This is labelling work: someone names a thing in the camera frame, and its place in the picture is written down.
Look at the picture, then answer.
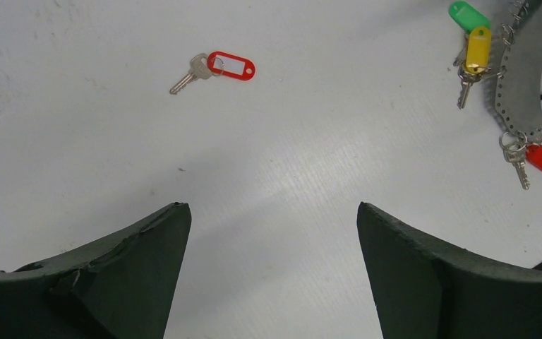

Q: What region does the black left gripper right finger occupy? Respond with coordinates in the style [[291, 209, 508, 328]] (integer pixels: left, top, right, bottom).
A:
[[356, 203, 542, 338]]

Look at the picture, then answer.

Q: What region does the silver key under yellow tag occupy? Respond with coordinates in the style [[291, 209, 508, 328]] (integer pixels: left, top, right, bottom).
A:
[[452, 41, 488, 109]]

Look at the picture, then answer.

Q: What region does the silver key with red tag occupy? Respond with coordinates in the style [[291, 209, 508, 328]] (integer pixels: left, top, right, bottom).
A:
[[169, 51, 256, 95]]

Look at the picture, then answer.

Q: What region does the yellow key tag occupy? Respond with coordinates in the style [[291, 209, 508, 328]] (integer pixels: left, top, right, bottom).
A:
[[464, 26, 492, 74]]

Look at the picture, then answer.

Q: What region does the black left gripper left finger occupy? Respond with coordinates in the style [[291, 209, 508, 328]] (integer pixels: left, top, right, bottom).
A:
[[0, 203, 192, 338]]

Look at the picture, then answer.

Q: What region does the silver key beside red tag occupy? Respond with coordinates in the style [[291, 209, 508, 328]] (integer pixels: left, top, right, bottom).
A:
[[499, 131, 530, 190]]

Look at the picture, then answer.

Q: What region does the green key tag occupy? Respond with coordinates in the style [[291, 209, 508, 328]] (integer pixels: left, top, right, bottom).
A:
[[447, 1, 490, 33]]

